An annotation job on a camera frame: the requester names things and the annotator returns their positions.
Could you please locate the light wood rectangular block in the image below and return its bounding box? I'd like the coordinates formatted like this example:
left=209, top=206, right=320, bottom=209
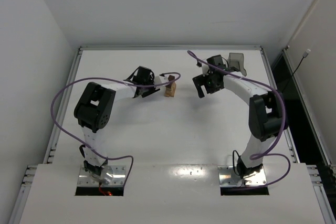
left=165, top=83, right=176, bottom=92

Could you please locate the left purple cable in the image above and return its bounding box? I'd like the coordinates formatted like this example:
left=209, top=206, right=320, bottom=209
left=50, top=72, right=182, bottom=183

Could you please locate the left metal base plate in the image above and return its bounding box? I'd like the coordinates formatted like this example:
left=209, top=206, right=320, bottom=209
left=77, top=165, right=126, bottom=188

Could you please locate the dark half-round wood block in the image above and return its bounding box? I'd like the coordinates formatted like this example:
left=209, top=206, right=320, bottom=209
left=168, top=75, right=175, bottom=81

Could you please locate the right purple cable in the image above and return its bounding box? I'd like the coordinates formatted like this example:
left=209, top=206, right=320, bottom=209
left=186, top=50, right=291, bottom=190

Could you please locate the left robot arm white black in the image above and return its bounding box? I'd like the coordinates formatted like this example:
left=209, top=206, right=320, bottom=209
left=74, top=66, right=167, bottom=182

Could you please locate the black wall cable white plug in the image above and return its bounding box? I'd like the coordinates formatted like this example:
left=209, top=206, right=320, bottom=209
left=281, top=48, right=311, bottom=93

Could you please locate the purple cable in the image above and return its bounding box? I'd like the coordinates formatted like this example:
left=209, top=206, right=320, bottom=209
left=50, top=72, right=182, bottom=183
left=186, top=50, right=291, bottom=190

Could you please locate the plain light wood plank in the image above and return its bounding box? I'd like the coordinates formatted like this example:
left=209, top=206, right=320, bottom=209
left=171, top=86, right=176, bottom=97

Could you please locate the printed light wood plank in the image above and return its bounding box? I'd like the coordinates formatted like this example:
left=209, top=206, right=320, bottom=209
left=164, top=92, right=174, bottom=97

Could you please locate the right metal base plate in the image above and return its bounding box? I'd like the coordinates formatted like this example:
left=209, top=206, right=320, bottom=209
left=218, top=165, right=267, bottom=189

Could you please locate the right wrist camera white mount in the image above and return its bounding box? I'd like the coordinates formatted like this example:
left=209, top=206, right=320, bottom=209
left=201, top=63, right=209, bottom=76

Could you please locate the metal base plate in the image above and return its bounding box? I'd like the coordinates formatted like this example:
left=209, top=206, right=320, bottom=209
left=218, top=165, right=267, bottom=189
left=77, top=165, right=126, bottom=188

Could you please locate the smoky transparent plastic bin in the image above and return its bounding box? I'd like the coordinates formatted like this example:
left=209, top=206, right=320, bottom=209
left=228, top=52, right=247, bottom=77

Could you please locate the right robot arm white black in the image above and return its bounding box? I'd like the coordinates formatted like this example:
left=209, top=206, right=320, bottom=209
left=188, top=51, right=288, bottom=179

